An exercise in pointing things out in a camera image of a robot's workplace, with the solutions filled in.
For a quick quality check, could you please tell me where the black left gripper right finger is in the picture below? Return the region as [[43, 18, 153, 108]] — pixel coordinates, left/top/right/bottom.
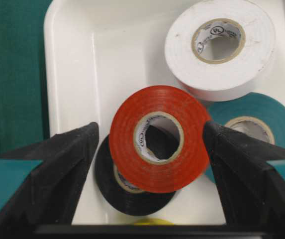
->
[[202, 121, 285, 239]]

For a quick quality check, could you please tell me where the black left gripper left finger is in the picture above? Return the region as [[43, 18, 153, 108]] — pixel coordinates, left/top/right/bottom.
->
[[0, 122, 99, 239]]

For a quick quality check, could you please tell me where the teal tape roll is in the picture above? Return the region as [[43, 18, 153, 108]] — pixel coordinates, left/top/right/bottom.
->
[[202, 93, 285, 191]]

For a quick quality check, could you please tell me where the black tape roll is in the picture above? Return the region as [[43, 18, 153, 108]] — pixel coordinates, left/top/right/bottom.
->
[[95, 126, 178, 216]]

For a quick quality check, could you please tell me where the red tape roll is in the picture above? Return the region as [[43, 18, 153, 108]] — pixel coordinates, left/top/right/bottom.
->
[[109, 85, 210, 193]]

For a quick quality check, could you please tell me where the yellow tape roll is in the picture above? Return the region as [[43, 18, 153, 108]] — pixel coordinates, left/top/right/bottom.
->
[[133, 218, 174, 226]]

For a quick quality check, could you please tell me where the white tape roll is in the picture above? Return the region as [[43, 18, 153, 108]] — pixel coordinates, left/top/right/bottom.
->
[[165, 0, 276, 101]]

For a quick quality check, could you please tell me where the white plastic tray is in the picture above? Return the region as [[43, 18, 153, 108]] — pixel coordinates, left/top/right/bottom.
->
[[44, 0, 285, 225]]

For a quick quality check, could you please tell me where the green table cloth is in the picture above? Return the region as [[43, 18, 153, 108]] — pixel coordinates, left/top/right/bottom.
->
[[0, 0, 51, 153]]

